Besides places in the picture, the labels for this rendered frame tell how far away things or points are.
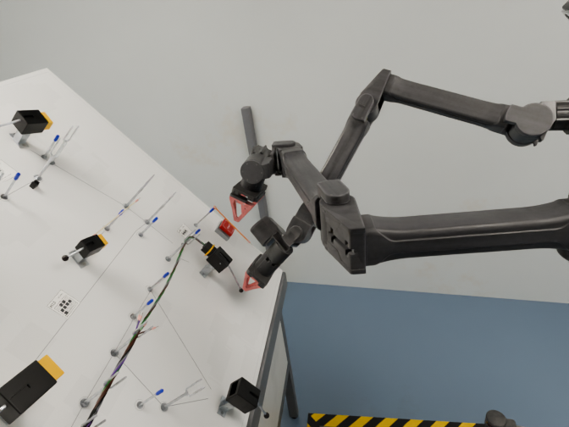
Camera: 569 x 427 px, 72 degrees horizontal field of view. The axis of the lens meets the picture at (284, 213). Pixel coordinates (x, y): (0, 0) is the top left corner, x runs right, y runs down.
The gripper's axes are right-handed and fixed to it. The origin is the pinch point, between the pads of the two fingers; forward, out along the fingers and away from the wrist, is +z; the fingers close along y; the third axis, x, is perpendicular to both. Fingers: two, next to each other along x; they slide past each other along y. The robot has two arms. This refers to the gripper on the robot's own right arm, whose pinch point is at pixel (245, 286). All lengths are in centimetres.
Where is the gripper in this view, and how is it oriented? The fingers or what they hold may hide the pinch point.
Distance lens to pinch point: 119.4
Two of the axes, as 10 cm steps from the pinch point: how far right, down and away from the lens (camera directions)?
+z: -5.8, 6.7, 4.6
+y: -2.8, 3.7, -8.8
